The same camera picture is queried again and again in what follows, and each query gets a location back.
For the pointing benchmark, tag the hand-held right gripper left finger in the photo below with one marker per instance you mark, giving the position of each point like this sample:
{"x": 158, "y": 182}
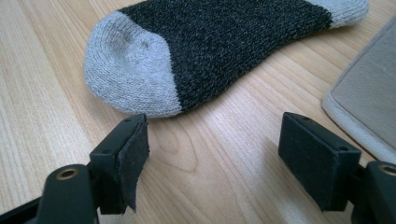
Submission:
{"x": 112, "y": 161}

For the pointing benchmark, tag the dark grey sock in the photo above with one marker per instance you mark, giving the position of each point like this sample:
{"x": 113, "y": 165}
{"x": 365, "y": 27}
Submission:
{"x": 199, "y": 53}

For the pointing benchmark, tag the white fabric storage box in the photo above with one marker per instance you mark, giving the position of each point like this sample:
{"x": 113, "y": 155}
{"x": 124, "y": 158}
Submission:
{"x": 367, "y": 99}

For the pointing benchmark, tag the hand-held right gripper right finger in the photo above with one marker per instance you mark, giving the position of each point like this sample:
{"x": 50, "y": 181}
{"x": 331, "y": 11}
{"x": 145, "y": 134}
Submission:
{"x": 314, "y": 158}

